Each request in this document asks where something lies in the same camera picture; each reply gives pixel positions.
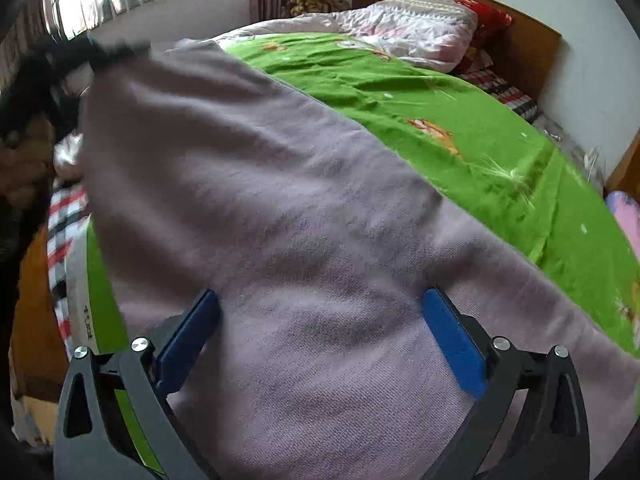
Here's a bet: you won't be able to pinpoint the person's left hand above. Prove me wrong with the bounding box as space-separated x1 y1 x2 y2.
0 119 57 208

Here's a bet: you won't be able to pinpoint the plain wooden headboard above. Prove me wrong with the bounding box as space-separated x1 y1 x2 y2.
351 0 563 112

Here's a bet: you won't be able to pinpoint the white pink patterned quilt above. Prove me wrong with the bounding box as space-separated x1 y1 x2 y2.
52 0 479 181

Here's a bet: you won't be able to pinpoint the light purple pants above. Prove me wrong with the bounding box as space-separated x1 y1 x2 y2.
77 37 640 480

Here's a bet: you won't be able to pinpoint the pink bed sheet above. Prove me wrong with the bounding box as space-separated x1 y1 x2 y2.
605 190 640 263

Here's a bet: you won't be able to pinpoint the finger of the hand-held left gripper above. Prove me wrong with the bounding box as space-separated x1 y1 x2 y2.
47 35 152 73

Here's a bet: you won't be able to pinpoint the cloth-covered nightstand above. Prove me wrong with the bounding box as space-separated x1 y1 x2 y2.
532 112 607 192

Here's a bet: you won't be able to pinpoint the green printed blanket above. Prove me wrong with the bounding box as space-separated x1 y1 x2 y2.
82 32 640 478

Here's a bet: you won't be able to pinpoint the red embroidered pillow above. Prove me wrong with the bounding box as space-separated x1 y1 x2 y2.
414 0 514 73

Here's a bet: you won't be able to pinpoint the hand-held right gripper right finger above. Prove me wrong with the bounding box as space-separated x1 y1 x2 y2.
421 287 585 480

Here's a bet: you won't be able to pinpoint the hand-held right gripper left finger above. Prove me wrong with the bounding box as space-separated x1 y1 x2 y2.
52 289 222 480

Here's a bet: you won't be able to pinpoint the leopard print cushion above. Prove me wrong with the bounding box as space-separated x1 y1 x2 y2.
282 0 352 20

